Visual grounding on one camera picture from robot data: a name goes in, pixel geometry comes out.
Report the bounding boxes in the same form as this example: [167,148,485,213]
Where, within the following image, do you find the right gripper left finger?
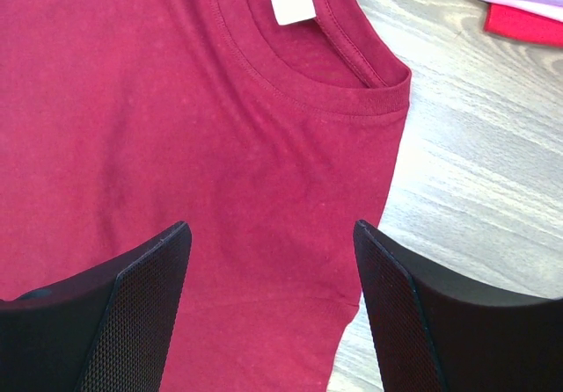
[1,221,192,392]

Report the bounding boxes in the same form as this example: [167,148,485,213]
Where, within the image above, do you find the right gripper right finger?
[354,221,562,391]

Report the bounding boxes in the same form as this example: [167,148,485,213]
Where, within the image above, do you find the dark red t-shirt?
[1,0,411,391]

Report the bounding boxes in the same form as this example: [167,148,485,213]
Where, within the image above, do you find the folded bright red t-shirt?
[484,4,563,47]

